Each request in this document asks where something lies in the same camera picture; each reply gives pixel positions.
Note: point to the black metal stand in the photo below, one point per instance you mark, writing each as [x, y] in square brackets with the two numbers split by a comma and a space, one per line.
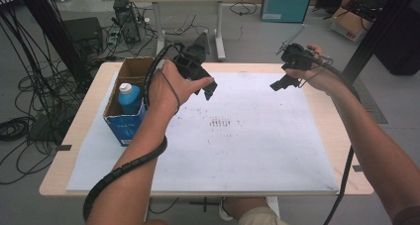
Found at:
[373, 36]
[49, 26]

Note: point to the grey floor mat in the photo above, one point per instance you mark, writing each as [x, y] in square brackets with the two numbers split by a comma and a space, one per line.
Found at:
[374, 114]

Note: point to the black case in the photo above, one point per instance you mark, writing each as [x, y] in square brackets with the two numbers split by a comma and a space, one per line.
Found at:
[402, 53]

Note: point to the person's leg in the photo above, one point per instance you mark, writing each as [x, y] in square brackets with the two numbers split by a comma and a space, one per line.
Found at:
[257, 215]

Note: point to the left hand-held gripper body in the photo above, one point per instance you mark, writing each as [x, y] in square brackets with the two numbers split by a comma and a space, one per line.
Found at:
[193, 64]

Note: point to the black computer tower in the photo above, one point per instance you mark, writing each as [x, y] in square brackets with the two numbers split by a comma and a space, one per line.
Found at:
[127, 23]

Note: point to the black square box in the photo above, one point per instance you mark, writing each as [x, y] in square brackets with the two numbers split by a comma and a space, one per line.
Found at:
[82, 33]

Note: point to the blue bottle with white cap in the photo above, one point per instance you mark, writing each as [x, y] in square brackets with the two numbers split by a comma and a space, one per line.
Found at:
[130, 101]

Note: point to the person's left hand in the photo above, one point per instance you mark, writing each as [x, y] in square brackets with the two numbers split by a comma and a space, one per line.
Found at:
[165, 92]

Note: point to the teal cabinet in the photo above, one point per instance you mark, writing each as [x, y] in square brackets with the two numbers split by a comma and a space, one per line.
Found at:
[287, 3]

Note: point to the white table mat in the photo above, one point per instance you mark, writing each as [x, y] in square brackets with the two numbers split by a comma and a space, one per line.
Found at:
[247, 159]

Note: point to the brown shirt sleeve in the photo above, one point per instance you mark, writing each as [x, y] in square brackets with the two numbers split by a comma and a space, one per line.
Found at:
[407, 216]

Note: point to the black tape strip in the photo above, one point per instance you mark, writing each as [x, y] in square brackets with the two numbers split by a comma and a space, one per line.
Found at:
[64, 147]
[357, 168]

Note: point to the blue cardboard box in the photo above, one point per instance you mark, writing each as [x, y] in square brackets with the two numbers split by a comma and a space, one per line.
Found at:
[122, 132]

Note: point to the brown cardboard box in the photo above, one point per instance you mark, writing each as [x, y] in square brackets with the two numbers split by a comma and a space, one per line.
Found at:
[350, 25]

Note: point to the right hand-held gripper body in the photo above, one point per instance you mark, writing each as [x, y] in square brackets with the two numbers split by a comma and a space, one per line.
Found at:
[297, 58]

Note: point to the person's right hand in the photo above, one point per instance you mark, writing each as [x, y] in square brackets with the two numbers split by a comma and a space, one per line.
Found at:
[322, 78]

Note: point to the white shoe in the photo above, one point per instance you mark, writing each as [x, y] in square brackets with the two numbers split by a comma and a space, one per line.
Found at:
[226, 210]

